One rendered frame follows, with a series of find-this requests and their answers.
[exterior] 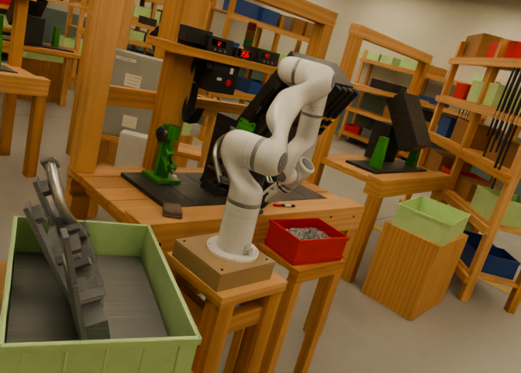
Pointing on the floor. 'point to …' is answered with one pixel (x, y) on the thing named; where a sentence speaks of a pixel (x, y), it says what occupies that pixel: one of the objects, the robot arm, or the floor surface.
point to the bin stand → (308, 271)
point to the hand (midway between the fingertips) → (263, 203)
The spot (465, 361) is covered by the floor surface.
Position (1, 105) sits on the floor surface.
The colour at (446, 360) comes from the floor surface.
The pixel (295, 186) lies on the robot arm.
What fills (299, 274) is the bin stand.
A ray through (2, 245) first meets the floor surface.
